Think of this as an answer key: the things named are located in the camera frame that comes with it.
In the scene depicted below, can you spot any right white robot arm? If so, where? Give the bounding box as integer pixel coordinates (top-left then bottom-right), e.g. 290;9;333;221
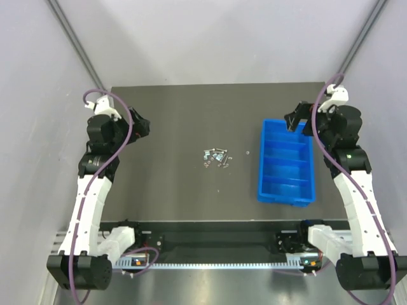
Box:
284;85;401;291

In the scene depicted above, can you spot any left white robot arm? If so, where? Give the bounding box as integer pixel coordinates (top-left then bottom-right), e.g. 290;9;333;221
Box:
46;95;150;290

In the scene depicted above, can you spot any blue compartment bin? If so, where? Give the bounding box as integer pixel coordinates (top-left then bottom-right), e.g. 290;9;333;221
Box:
257;119;316;207

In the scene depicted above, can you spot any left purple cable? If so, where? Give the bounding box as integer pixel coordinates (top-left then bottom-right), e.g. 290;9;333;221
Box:
68;90;160;304

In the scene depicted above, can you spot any right aluminium frame post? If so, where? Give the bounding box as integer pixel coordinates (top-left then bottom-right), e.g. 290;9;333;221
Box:
337;0;389;74

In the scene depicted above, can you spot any aluminium frame post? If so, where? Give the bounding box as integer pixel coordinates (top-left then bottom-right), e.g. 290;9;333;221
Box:
337;0;389;74
45;0;106;90

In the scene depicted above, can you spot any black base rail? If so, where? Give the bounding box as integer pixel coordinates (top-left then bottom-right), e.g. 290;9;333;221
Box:
107;220;322;257

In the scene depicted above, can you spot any grey slotted cable duct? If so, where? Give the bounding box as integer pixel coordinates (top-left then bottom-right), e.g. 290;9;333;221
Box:
113;253;321;271

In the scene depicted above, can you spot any left aluminium frame post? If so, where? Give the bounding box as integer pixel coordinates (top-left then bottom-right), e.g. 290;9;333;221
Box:
45;0;106;90

